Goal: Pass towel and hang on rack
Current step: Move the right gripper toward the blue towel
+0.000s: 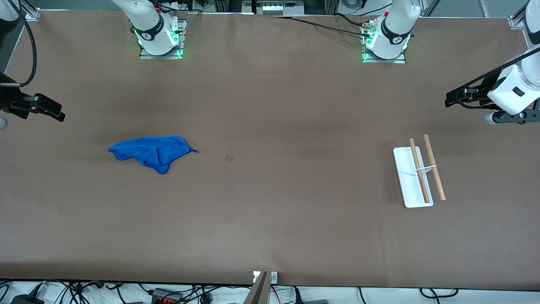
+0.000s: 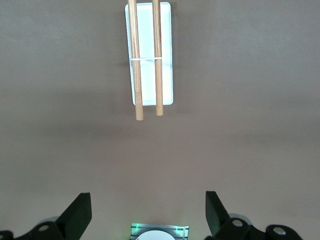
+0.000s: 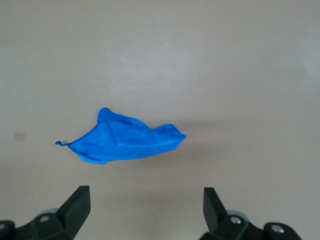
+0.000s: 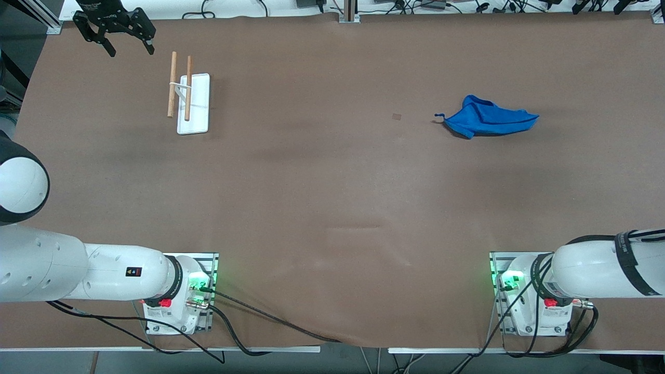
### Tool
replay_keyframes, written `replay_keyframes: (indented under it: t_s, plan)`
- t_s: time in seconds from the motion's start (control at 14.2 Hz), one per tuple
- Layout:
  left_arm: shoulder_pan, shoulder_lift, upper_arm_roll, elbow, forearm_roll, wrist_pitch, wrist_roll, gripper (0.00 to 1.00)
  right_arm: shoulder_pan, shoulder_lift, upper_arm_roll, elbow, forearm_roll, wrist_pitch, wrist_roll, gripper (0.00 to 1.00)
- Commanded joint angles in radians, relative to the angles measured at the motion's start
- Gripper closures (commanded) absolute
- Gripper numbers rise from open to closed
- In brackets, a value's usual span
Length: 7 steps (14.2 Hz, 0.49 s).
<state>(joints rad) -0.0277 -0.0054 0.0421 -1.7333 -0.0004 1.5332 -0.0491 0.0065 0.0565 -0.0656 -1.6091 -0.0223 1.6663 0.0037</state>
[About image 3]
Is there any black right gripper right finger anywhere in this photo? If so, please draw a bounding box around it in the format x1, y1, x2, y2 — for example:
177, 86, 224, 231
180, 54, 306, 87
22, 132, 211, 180
202, 186, 301, 240

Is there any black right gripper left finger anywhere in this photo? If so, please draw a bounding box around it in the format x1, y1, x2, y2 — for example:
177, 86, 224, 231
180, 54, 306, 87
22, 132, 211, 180
0, 185, 91, 240

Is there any blue microfibre towel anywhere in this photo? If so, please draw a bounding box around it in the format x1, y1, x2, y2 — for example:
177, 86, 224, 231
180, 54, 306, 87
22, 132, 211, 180
54, 107, 187, 166

